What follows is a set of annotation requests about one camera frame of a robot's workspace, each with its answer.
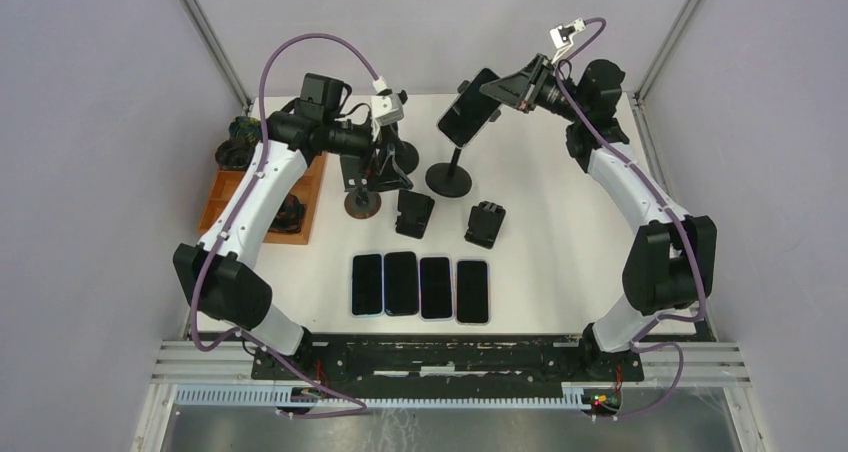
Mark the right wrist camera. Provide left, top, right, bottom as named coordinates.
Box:
left=549, top=18, right=586, bottom=63

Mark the dark patterned scrunchie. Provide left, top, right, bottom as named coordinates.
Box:
left=228, top=116, right=262, bottom=144
left=270, top=194, right=306, bottom=234
left=214, top=138, right=255, bottom=171

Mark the white cable duct strip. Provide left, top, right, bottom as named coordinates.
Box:
left=174, top=385, right=600, bottom=411

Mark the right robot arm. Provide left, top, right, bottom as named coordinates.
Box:
left=479, top=55, right=717, bottom=380

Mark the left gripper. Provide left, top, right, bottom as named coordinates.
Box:
left=324, top=117, right=413, bottom=193

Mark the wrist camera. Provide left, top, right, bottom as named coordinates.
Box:
left=549, top=18, right=586, bottom=63
left=369, top=76, right=408, bottom=142

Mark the orange compartment tray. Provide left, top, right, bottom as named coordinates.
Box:
left=197, top=155, right=326, bottom=245

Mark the black folding phone stand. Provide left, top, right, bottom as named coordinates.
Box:
left=395, top=190, right=435, bottom=239

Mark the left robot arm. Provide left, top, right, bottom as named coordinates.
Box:
left=173, top=73, right=412, bottom=380

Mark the dark patterned scrunchie right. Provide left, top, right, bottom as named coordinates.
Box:
left=270, top=194, right=306, bottom=234

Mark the dark patterned scrunchie top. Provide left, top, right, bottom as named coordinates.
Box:
left=228, top=116, right=262, bottom=144

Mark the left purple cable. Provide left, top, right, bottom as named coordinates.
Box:
left=189, top=32, right=392, bottom=420

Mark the white case phone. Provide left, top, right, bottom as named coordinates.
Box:
left=437, top=68, right=501, bottom=149
left=456, top=260, right=490, bottom=325

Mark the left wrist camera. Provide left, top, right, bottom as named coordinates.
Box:
left=369, top=76, right=408, bottom=142

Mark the small black phone stand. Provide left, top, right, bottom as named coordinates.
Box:
left=464, top=201, right=506, bottom=249

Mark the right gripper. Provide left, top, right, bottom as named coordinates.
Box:
left=482, top=52, right=588, bottom=123

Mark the black pole stand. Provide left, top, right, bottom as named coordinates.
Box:
left=383, top=132, right=420, bottom=170
left=425, top=81, right=500, bottom=198

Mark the dark patterned scrunchie left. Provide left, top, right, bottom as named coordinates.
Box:
left=214, top=138, right=255, bottom=171

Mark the black mounting base plate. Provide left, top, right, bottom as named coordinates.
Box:
left=294, top=333, right=645, bottom=399

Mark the black case phone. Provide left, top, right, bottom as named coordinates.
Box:
left=383, top=251, right=419, bottom=316

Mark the lavender case phone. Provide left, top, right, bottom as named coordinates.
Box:
left=419, top=257, right=453, bottom=320

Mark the brown round base phone stand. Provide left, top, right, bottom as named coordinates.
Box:
left=340, top=156, right=382, bottom=220

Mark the blue case phone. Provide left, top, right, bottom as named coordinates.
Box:
left=351, top=254, right=384, bottom=317

